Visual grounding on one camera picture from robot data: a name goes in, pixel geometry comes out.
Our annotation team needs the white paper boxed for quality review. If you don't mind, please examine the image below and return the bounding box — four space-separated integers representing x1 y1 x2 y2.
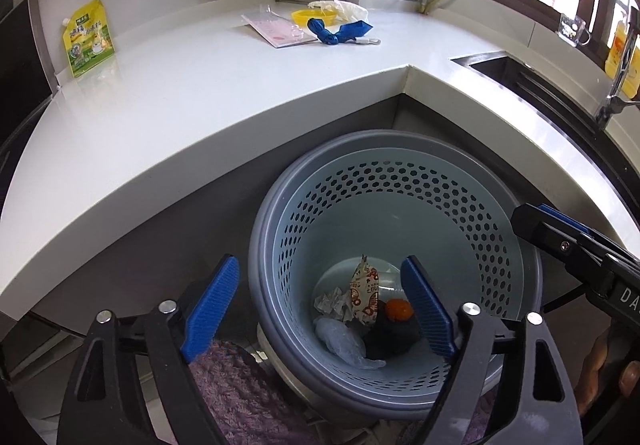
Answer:
313 288 353 322

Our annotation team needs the white plastic bag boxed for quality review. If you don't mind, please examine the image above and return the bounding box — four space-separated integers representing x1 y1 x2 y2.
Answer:
307 0 371 23

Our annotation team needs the black stove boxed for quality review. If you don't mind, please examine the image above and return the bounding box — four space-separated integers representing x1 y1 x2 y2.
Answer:
0 0 61 126

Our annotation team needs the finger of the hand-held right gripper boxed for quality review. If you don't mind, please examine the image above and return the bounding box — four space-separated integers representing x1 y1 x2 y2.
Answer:
511 204 608 286
537 205 640 266

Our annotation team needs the grey perforated waste bin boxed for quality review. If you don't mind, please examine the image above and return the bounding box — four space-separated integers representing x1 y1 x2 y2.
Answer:
248 129 543 421

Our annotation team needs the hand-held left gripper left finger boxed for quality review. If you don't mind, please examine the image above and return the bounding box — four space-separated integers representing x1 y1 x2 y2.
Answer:
57 253 241 445

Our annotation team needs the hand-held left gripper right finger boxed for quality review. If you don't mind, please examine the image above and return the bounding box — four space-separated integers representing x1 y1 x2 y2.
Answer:
400 255 586 445

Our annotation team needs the clear plastic glove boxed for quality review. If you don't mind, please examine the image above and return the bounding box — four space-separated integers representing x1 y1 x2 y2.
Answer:
314 316 387 371

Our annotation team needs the purple floor mat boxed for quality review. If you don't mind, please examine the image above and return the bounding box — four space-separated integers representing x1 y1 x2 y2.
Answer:
190 340 496 445

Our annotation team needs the red and white snack wrapper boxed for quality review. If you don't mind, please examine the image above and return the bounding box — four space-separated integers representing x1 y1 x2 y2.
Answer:
348 254 383 328

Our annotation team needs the black kitchen sink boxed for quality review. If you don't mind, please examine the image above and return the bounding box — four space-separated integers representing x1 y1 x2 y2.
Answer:
450 52 640 206

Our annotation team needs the person's right hand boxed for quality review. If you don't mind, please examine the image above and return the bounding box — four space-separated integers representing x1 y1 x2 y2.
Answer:
574 337 640 418

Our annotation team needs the yellow plastic lid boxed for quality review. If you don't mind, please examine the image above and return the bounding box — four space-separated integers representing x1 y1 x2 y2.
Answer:
291 8 337 26

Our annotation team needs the yellow green refill pouch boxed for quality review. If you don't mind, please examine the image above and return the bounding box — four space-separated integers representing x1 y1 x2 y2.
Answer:
62 0 116 78

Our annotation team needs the steel faucet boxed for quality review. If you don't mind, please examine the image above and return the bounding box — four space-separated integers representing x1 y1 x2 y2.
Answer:
594 32 640 131

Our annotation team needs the yellow bottle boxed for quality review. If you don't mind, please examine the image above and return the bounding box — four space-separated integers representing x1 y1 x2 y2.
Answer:
604 8 640 100

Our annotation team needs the clear plastic wrapper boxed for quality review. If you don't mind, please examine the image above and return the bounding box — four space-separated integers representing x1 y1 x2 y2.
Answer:
241 5 319 48

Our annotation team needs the blue glove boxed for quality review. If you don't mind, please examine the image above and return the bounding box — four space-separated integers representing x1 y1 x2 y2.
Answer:
306 18 375 47

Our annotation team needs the orange peel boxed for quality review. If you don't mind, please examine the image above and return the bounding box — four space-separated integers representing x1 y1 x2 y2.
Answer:
384 298 414 321

